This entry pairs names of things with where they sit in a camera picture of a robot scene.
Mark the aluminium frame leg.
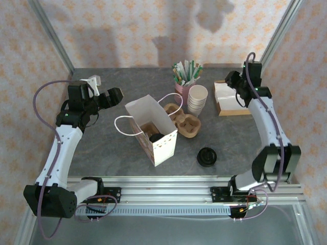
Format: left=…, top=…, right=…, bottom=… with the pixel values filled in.
left=292, top=204, right=319, bottom=245
left=12, top=209, right=39, bottom=245

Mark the stack of white paper cups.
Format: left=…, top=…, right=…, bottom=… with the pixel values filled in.
left=188, top=85, right=208, bottom=117

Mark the grey slotted cable duct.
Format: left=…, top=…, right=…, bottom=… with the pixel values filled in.
left=74, top=207, right=232, bottom=217

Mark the brown cardboard napkin box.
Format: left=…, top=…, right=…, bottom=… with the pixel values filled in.
left=214, top=80, right=252, bottom=117

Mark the stack of white napkins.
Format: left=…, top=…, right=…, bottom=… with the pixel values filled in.
left=214, top=82, right=247, bottom=111

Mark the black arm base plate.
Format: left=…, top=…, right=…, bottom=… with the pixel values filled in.
left=209, top=186, right=256, bottom=204
left=98, top=187, right=122, bottom=204

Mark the pink cylindrical holder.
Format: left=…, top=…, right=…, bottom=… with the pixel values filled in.
left=174, top=81, right=197, bottom=102

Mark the aluminium frame rail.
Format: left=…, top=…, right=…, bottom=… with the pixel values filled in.
left=27, top=176, right=306, bottom=205

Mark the stack of cardboard cup carriers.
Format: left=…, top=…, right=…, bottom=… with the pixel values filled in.
left=163, top=103, right=202, bottom=139

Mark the green white stick packet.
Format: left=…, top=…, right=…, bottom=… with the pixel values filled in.
left=191, top=63, right=204, bottom=84
left=172, top=63, right=181, bottom=83
left=178, top=60, right=189, bottom=82
left=186, top=60, right=196, bottom=83

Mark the thin purple base wire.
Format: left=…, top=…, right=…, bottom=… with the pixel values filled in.
left=74, top=195, right=121, bottom=223
left=229, top=188, right=269, bottom=222

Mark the white paper gift bag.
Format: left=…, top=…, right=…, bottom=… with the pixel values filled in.
left=114, top=93, right=184, bottom=167

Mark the black plastic cup lid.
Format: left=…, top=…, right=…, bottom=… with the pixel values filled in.
left=149, top=132, right=165, bottom=143

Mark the stack of black cup lids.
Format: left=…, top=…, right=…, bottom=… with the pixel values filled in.
left=196, top=147, right=218, bottom=168

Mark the aluminium frame post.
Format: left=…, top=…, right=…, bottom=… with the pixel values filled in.
left=254, top=0, right=305, bottom=75
left=27, top=0, right=75, bottom=75

